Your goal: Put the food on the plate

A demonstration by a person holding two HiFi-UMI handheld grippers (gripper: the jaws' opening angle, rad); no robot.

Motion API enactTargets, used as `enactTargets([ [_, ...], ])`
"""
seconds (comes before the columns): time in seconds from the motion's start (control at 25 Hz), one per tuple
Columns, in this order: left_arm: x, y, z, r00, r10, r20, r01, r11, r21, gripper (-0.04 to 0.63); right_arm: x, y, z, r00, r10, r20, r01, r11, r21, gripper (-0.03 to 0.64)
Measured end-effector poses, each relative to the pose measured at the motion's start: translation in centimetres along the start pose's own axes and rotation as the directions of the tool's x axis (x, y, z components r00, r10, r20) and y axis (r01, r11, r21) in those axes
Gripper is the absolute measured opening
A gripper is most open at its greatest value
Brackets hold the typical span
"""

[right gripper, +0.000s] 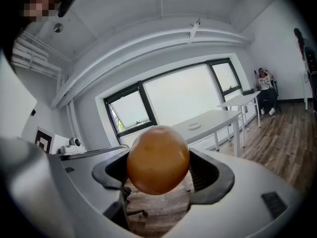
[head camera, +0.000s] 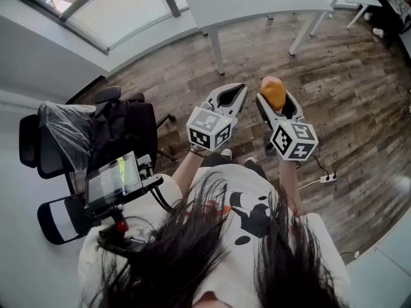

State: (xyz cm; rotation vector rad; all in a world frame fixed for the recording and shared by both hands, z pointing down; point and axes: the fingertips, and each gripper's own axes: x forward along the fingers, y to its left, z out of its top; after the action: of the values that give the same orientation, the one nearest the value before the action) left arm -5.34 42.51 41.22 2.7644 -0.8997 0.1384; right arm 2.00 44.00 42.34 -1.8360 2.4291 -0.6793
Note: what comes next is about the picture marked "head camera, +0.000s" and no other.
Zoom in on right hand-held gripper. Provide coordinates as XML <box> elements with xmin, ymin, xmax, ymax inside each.
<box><xmin>256</xmin><ymin>90</ymin><xmax>320</xmax><ymax>162</ymax></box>

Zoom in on black mounted monitor screen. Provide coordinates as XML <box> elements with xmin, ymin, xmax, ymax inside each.
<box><xmin>85</xmin><ymin>151</ymin><xmax>144</xmax><ymax>207</ymax></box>

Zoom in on black office chair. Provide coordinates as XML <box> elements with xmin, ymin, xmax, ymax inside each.
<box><xmin>19</xmin><ymin>86</ymin><xmax>176</xmax><ymax>245</ymax></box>

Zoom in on black trousers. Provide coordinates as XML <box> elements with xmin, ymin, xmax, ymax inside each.
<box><xmin>200</xmin><ymin>154</ymin><xmax>268</xmax><ymax>179</ymax></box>

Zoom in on brown potato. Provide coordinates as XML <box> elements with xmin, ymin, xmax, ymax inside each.
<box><xmin>259</xmin><ymin>76</ymin><xmax>286</xmax><ymax>111</ymax></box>

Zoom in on large white table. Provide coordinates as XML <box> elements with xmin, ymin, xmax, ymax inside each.
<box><xmin>175</xmin><ymin>0</ymin><xmax>335</xmax><ymax>75</ymax></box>

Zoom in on black jacket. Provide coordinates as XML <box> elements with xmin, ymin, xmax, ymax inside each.
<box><xmin>89</xmin><ymin>101</ymin><xmax>132</xmax><ymax>173</ymax></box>

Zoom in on white printed t-shirt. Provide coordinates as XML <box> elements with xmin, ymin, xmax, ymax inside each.
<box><xmin>78</xmin><ymin>164</ymin><xmax>353</xmax><ymax>308</ymax></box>

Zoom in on black power cable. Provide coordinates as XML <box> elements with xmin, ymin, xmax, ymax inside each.
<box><xmin>311</xmin><ymin>154</ymin><xmax>337</xmax><ymax>178</ymax></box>

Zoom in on person's right forearm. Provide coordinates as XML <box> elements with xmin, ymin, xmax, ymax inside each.
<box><xmin>278</xmin><ymin>158</ymin><xmax>304</xmax><ymax>216</ymax></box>

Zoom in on grey framed window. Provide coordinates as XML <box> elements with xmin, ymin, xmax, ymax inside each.
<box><xmin>0</xmin><ymin>0</ymin><xmax>190</xmax><ymax>56</ymax></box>

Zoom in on person's left forearm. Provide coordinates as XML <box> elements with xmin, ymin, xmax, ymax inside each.
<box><xmin>173</xmin><ymin>146</ymin><xmax>209</xmax><ymax>201</ymax></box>

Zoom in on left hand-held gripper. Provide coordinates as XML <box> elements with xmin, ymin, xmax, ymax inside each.
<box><xmin>186</xmin><ymin>82</ymin><xmax>249</xmax><ymax>151</ymax></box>

